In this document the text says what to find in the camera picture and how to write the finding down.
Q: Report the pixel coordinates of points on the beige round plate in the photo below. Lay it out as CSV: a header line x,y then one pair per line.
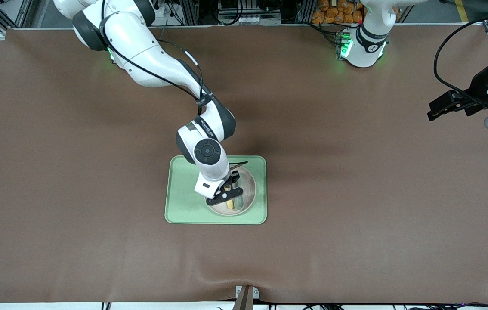
x,y
248,189

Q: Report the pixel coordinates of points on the yellow plastic fork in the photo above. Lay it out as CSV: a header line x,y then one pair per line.
x,y
230,206

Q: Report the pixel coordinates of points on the grey-green plastic spoon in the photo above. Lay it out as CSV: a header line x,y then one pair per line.
x,y
239,203

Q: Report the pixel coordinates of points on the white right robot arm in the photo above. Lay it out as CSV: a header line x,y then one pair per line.
x,y
149,56

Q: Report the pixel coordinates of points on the light green rectangular tray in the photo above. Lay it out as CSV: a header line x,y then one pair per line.
x,y
183,206

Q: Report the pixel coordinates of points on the brown table cover mat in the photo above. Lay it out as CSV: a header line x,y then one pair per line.
x,y
97,193

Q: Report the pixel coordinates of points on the metal table clamp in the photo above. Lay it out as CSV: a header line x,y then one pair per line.
x,y
246,301

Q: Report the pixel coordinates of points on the orange snack packet pile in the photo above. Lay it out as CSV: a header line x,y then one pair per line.
x,y
334,15

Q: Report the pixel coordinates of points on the white connector block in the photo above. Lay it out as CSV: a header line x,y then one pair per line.
x,y
239,20

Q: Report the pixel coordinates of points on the white power strip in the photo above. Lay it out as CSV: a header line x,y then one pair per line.
x,y
166,10

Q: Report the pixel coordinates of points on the aluminium frame post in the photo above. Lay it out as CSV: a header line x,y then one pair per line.
x,y
307,10
190,10

